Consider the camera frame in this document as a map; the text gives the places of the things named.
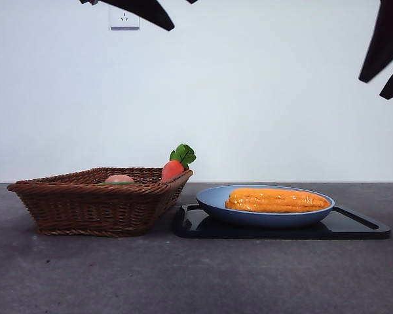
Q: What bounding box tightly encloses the blue round plate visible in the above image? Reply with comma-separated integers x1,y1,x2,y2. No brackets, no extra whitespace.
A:
195,184,335,229

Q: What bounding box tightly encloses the black rectangular tray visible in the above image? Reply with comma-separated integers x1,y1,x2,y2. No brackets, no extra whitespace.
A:
172,204,392,241

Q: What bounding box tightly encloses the orange carrot with green leaves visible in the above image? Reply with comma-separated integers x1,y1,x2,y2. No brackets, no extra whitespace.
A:
160,143,197,183

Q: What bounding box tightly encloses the yellow corn cob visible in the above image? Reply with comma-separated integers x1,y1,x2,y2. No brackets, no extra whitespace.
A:
225,187,331,214

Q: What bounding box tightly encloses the brown woven wicker basket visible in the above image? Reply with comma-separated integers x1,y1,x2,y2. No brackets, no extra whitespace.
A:
7,167,195,237

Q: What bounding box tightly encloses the pale pink round food item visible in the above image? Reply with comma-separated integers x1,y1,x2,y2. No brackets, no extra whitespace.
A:
104,174,136,184

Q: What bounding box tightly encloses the white wall power socket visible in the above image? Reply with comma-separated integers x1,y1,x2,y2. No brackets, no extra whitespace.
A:
110,5,141,31

